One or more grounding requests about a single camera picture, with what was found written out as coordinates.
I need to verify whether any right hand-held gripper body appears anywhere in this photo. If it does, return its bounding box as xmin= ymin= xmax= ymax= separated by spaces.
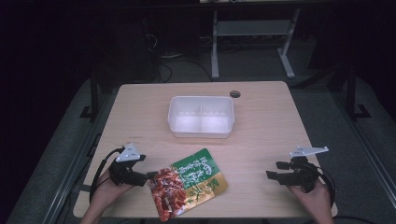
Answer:
xmin=278 ymin=145 xmax=330 ymax=194

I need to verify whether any green and red snack packet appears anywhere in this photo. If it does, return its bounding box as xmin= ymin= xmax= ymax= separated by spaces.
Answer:
xmin=147 ymin=147 xmax=229 ymax=223

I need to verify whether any white plastic divided container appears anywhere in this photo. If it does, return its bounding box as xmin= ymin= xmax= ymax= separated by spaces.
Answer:
xmin=167 ymin=95 xmax=235 ymax=140

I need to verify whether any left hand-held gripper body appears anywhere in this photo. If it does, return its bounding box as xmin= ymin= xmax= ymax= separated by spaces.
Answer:
xmin=107 ymin=142 xmax=149 ymax=188

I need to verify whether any person's left hand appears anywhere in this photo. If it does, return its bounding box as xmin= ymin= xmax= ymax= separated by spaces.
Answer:
xmin=92 ymin=169 xmax=135 ymax=215

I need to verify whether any black floor cable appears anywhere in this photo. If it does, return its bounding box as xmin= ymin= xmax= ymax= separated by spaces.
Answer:
xmin=157 ymin=59 xmax=214 ymax=83

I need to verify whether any black metal stand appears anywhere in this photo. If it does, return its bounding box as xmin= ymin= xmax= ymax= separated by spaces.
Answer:
xmin=342 ymin=63 xmax=372 ymax=122
xmin=78 ymin=66 xmax=101 ymax=123

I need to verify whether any white metal desk frame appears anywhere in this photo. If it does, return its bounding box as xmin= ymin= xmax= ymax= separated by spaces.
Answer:
xmin=210 ymin=7 xmax=303 ymax=80

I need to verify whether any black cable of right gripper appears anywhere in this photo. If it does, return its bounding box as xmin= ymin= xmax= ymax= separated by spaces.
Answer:
xmin=307 ymin=161 xmax=337 ymax=209

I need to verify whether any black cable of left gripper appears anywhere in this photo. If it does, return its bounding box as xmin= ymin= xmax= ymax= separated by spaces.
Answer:
xmin=89 ymin=147 xmax=125 ymax=204

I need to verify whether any person's right hand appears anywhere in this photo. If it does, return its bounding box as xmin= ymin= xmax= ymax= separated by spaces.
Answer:
xmin=286 ymin=178 xmax=333 ymax=218

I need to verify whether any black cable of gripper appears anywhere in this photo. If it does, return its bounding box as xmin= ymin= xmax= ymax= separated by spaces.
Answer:
xmin=307 ymin=161 xmax=337 ymax=209
xmin=89 ymin=147 xmax=125 ymax=204

